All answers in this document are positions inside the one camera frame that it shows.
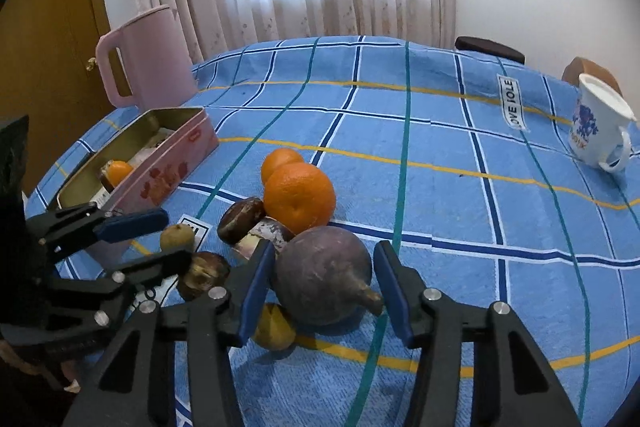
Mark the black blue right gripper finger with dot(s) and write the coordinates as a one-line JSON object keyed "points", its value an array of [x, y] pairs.
{"points": [[134, 383], [513, 382]]}

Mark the pink metal tin box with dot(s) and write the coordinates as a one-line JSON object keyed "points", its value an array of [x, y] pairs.
{"points": [[162, 146]]}

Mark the dark brown chestnut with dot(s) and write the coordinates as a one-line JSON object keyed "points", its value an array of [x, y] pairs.
{"points": [[239, 219]]}

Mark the cut cylindrical taro piece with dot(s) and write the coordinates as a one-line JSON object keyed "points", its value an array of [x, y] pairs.
{"points": [[267, 229]]}

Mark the dark round stool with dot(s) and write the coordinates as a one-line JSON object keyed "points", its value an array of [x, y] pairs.
{"points": [[487, 46]]}

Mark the brass door knob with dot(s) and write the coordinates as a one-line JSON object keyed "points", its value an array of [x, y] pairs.
{"points": [[91, 64]]}

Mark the wooden door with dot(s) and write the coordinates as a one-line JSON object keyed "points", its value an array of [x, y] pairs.
{"points": [[45, 45]]}

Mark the white mug blue print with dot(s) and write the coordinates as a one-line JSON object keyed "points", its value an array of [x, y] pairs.
{"points": [[599, 135]]}

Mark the purple round beet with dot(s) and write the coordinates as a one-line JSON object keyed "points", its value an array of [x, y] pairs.
{"points": [[323, 276]]}

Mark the small orange mandarin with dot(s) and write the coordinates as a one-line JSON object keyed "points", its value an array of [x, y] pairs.
{"points": [[276, 159]]}

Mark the pink electric kettle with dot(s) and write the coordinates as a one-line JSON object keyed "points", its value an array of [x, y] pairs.
{"points": [[156, 61]]}

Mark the lone orange mandarin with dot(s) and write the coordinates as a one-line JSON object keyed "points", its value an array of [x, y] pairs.
{"points": [[114, 172]]}

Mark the brown round mushroom cap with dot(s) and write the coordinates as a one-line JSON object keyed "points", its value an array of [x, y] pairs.
{"points": [[207, 270]]}

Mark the blue plaid tablecloth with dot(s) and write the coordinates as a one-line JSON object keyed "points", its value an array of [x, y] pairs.
{"points": [[461, 160]]}

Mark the large front orange mandarin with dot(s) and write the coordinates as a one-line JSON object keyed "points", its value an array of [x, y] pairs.
{"points": [[300, 196]]}

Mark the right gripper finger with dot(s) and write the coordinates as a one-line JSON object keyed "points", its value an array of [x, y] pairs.
{"points": [[127, 279], [63, 232]]}

